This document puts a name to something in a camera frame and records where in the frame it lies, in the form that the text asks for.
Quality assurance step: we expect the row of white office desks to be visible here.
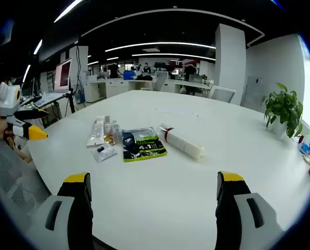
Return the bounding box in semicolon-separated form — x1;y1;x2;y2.
85;77;214;103

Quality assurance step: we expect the small square-capped skincare bottle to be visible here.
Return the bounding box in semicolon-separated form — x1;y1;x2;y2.
112;119;123;144

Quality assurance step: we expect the green potted plant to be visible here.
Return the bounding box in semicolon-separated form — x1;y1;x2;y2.
261;82;304;139

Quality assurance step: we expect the white skincare tube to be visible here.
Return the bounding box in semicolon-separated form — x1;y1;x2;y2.
86;116;105;149

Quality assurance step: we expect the black tripod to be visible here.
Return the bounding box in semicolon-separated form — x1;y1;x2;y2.
64;88;76;118

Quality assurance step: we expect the blue tissue pack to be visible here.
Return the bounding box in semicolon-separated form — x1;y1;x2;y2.
297;142;310;155

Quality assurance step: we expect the green and blue skincare packet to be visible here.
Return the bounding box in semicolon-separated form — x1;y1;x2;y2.
121;127;168;163

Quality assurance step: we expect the gold foil skincare sachet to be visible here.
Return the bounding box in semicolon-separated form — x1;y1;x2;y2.
104;134;117;146

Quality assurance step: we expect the small round-capped skincare bottle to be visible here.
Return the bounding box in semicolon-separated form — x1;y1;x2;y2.
104;116;113;136

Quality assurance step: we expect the computer monitor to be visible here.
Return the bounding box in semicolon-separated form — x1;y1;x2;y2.
53;57;73;94

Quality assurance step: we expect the clear plastic skincare sachet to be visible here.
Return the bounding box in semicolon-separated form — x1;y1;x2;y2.
91;143;118;164

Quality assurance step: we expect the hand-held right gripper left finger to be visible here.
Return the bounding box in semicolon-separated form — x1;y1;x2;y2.
31;171;95;250

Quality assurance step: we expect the blue storage box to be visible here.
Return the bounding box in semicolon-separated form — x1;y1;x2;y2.
123;69;138;80

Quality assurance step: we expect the grey cabinet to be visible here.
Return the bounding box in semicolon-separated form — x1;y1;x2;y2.
244;75;264;108

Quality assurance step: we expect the red-collared white skincare pump bottle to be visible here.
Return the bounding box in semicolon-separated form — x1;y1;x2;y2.
157;123;206;161

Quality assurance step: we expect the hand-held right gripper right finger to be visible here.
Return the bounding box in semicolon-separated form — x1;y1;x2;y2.
215;170;286;250

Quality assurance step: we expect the white mesh bag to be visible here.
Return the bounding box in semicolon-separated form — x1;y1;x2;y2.
0;142;53;232

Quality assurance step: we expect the white-backed office chair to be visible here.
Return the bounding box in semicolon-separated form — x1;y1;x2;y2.
208;85;238;104

